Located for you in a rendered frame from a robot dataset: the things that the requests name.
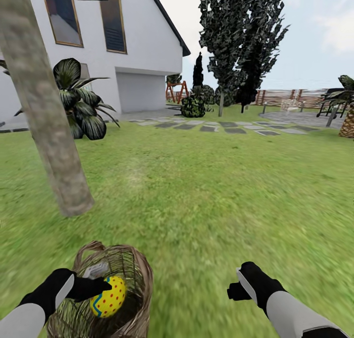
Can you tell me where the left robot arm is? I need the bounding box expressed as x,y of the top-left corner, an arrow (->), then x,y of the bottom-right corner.
0,262 -> 112,338

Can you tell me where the easter egg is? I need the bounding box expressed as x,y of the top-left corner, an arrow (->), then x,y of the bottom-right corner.
88,276 -> 126,318

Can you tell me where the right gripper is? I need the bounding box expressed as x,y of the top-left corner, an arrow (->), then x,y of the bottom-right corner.
227,281 -> 252,301

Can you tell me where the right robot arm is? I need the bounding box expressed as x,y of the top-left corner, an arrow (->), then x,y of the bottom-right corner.
227,261 -> 350,338

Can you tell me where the wicker basket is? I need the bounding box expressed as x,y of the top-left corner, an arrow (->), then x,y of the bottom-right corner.
45,241 -> 154,338

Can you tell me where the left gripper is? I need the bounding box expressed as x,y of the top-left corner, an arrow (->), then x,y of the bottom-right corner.
73,277 -> 112,304

